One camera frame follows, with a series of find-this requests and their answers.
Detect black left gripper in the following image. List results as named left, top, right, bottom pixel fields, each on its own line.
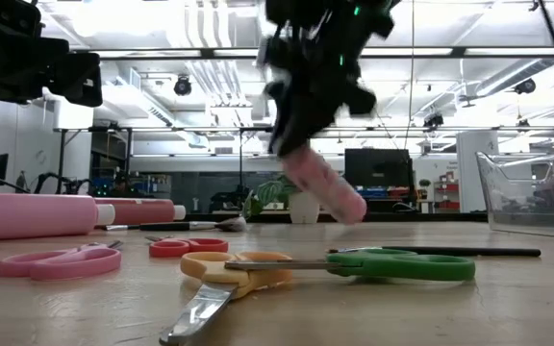
left=0, top=33, right=104, bottom=121

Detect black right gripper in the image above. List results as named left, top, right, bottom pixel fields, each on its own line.
left=256, top=33, right=379, bottom=159

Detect light pink paint bottle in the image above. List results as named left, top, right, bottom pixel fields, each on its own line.
left=280, top=143, right=368, bottom=226

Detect black brush fluffy grey bristles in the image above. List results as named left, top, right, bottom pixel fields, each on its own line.
left=94, top=215, right=248, bottom=233

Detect orange scissors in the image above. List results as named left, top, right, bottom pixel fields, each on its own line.
left=159, top=251, right=295, bottom=346

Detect green scissors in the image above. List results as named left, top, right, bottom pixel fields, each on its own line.
left=223, top=248, right=477, bottom=284

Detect red paint bottle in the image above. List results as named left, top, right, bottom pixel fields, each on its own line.
left=92, top=197, right=187, bottom=226

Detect red scissors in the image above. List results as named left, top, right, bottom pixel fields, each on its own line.
left=144, top=235, right=230, bottom=260

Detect pink scissors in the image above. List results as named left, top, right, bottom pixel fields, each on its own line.
left=0, top=239, right=124, bottom=283

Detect thin black paintbrush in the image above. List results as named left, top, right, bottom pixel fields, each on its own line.
left=327, top=245, right=542, bottom=259

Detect green plant in white pot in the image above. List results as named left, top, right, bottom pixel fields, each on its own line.
left=242, top=175, right=322, bottom=226

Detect black computer monitor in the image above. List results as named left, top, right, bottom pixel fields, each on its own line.
left=343, top=148, right=416, bottom=189

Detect black ceiling spotlight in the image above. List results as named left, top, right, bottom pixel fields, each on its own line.
left=514, top=77, right=538, bottom=96
left=173, top=75, right=193, bottom=97
left=423, top=112, right=445, bottom=130

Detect shelf with red bins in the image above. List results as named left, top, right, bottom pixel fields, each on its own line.
left=433, top=168, right=462, bottom=212

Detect white tall cabinet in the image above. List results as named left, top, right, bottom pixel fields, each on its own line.
left=456, top=130, right=499, bottom=213

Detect clear plastic bin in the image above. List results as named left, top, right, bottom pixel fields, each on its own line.
left=474, top=148, right=554, bottom=240

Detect black background workstation frame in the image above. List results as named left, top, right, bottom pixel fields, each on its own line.
left=54, top=125, right=137, bottom=196

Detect black aluminium table frame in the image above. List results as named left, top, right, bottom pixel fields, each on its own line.
left=183, top=211, right=490, bottom=224

